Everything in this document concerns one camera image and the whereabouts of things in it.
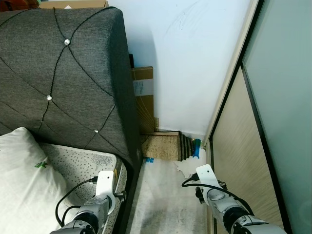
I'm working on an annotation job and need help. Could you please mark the labelled brown cardboard box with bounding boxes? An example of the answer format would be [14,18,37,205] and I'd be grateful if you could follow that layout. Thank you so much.
[131,66,156,135]

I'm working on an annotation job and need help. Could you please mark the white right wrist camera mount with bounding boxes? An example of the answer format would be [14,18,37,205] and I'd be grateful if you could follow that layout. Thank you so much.
[196,164,234,215]

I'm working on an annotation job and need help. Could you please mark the flat brown cardboard box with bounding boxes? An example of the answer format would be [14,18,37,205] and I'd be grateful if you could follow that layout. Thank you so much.
[39,0,109,9]

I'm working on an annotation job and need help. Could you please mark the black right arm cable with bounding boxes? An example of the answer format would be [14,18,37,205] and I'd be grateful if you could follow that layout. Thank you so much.
[182,175,256,217]

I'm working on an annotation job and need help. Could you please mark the dark grey tufted headboard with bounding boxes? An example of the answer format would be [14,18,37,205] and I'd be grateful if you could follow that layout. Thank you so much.
[0,7,145,171]

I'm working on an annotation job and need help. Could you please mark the beige wardrobe with glass door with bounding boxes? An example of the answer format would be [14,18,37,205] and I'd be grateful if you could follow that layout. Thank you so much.
[202,0,312,234]

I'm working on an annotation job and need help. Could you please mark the white printed pillow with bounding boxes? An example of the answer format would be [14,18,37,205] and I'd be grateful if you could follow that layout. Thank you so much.
[0,127,69,234]

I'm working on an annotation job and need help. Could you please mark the dark red object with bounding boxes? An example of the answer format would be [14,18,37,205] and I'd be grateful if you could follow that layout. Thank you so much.
[0,0,39,10]

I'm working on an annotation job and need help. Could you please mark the white quilted mattress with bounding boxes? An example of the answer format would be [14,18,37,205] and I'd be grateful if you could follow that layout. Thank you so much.
[39,142,129,234]

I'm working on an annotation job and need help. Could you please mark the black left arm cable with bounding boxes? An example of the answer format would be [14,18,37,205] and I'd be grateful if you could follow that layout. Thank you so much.
[55,178,98,227]

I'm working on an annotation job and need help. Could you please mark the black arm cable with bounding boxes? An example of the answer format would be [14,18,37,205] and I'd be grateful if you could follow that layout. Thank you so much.
[182,175,256,217]
[55,178,98,227]

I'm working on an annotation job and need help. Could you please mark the blue plastic object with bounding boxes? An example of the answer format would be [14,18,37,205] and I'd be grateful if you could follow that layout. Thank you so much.
[193,138,201,159]

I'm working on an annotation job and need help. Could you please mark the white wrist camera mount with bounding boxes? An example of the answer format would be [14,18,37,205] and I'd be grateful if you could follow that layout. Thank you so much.
[83,170,118,220]
[196,164,234,215]

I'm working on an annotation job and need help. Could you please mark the black ribbed rubber object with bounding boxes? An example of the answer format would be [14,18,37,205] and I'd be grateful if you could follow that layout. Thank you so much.
[176,132,196,161]

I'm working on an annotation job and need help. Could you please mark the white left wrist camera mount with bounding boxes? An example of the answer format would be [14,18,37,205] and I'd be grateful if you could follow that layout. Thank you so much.
[83,170,118,220]

